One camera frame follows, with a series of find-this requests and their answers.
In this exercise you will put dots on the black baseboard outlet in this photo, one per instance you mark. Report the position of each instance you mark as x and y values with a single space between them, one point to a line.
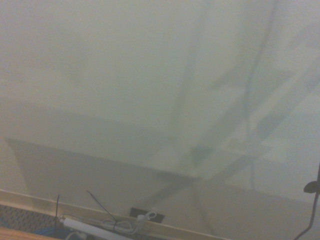
136 213

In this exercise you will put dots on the white power strip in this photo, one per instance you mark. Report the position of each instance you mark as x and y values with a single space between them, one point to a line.
85 226

